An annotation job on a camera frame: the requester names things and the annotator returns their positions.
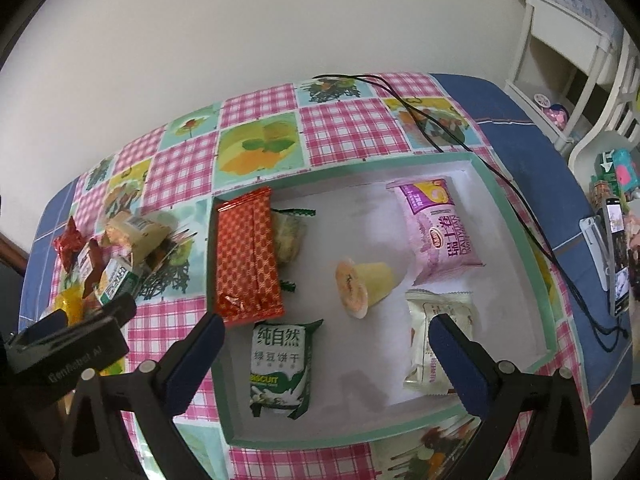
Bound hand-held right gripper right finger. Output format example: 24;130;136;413
427;312;591;480

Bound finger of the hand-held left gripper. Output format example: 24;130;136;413
97;294;138;331

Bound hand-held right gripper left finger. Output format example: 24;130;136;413
59;312;226;480

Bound green white snack packet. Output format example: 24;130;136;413
95;255;146;308

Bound yellow snack packet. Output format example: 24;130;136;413
47;285;128;378

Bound beige cracker packet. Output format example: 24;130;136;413
104;211;173;266

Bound dark red snack packet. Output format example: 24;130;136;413
52;216;88;276

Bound green biscuit packet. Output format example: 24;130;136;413
248;319;325;420

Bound teal shallow box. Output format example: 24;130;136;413
206;152;557;448

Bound red patterned snack packet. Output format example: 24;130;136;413
214;186;286;328

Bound orange jelly cup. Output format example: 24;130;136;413
335;258;407;318

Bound purple swiss roll packet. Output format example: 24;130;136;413
386;176;487;286

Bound green round cake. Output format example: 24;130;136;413
270;207;317;293

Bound white phone stand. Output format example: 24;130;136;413
580;215;618;291

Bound black phone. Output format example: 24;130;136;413
602;199;632;317

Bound colourful toy boxes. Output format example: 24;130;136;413
589;149;640;206

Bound white chair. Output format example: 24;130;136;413
567;30;640;173

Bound pink toy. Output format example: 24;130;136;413
534;92;571;128

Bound white shelf rack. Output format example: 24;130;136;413
505;0;640;156

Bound brown wooden frame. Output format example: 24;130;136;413
0;230;28;277

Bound black cable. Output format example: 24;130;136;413
312;74;631;353

